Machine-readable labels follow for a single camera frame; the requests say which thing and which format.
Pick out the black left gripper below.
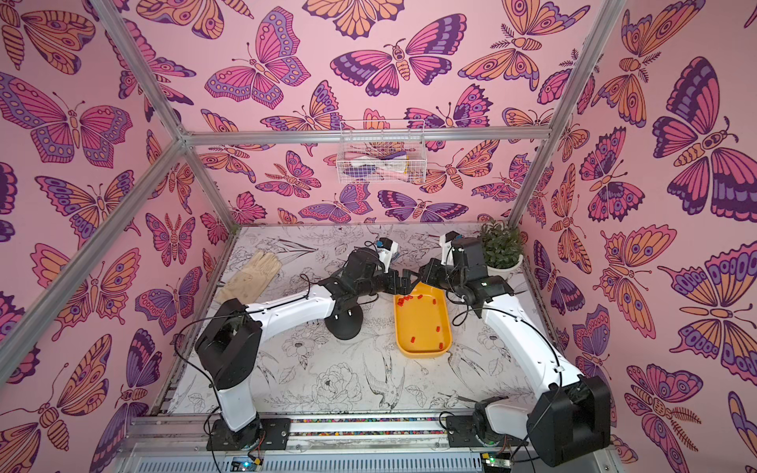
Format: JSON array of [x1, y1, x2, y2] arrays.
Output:
[[355, 268, 422, 301]]

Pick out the black round screw base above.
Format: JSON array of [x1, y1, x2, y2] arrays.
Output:
[[324, 305, 364, 340]]

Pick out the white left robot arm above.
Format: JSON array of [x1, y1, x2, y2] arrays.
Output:
[[194, 238, 411, 434]]

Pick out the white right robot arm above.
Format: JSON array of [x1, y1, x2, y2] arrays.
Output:
[[420, 232, 611, 467]]

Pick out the potted green plant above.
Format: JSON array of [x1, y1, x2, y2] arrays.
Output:
[[480, 221, 524, 280]]

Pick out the yellow plastic tray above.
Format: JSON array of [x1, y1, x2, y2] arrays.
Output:
[[393, 283, 453, 359]]

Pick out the cream fabric glove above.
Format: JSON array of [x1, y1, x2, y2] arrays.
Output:
[[214, 251, 282, 305]]

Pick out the white wire basket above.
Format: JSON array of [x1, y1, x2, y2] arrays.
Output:
[[334, 118, 428, 184]]

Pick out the aluminium cage frame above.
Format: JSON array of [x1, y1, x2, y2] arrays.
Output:
[[0, 0, 628, 473]]

